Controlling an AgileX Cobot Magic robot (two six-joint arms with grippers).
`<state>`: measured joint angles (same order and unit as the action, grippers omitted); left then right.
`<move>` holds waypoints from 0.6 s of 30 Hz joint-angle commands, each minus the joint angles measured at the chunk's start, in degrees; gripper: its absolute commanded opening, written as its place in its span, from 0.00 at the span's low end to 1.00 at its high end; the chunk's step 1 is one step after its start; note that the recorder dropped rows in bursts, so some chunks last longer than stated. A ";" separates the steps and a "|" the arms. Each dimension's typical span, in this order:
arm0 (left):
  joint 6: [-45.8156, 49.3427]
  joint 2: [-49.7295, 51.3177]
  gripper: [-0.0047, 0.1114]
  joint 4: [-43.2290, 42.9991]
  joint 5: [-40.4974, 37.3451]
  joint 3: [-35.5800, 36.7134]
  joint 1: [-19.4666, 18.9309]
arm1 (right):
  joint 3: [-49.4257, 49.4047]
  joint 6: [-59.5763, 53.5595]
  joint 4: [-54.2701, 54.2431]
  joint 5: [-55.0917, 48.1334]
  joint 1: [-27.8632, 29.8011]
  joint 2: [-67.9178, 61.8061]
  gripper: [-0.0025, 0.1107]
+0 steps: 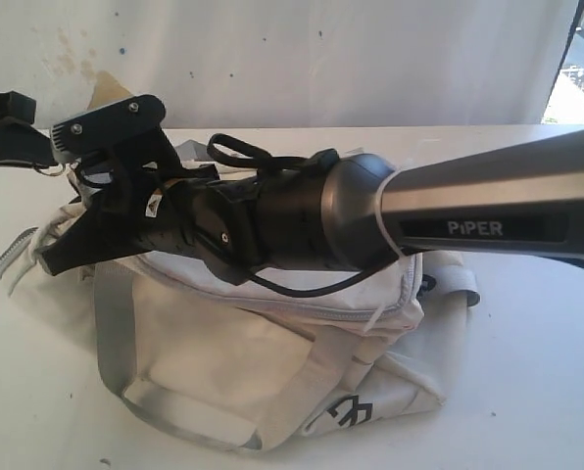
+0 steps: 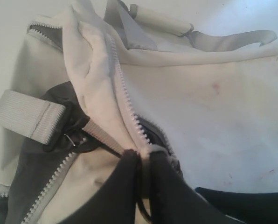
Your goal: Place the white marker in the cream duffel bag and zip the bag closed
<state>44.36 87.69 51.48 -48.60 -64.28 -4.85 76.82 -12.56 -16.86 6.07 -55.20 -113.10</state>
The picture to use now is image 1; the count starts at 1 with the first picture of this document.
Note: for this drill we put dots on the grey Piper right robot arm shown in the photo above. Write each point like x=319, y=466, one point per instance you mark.
x=324, y=212

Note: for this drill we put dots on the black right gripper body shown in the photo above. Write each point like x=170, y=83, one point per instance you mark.
x=156, y=201

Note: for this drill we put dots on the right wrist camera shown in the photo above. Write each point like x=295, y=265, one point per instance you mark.
x=127, y=130

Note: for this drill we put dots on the white canvas duffel bag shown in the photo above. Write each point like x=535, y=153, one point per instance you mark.
x=241, y=367

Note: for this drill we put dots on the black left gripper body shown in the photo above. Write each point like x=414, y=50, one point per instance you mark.
x=21, y=145

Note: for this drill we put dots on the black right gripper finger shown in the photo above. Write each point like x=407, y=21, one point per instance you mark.
x=95, y=237

